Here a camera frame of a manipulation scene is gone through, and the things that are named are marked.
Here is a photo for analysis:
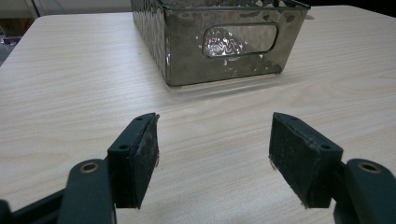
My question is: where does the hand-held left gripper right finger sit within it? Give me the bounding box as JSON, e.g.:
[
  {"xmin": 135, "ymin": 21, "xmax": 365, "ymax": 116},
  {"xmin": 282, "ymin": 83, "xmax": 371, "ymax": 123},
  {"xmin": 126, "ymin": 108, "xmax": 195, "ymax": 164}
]
[{"xmin": 268, "ymin": 112, "xmax": 344, "ymax": 209}]

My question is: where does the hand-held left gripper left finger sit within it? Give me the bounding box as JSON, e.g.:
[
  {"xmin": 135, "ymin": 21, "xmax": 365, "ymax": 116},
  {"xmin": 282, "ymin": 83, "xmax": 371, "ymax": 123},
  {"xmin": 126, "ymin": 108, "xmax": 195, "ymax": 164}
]
[{"xmin": 106, "ymin": 112, "xmax": 161, "ymax": 210}]

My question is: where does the transparent grey plastic storage box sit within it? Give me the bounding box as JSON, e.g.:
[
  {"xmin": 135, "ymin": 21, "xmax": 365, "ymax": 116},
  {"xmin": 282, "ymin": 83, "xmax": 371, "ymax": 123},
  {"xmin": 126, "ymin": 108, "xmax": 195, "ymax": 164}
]
[{"xmin": 130, "ymin": 0, "xmax": 312, "ymax": 87}]

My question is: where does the purple object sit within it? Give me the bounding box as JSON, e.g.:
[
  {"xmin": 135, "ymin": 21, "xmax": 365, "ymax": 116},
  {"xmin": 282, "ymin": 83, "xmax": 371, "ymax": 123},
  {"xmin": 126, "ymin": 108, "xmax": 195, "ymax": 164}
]
[{"xmin": 2, "ymin": 35, "xmax": 23, "ymax": 45}]

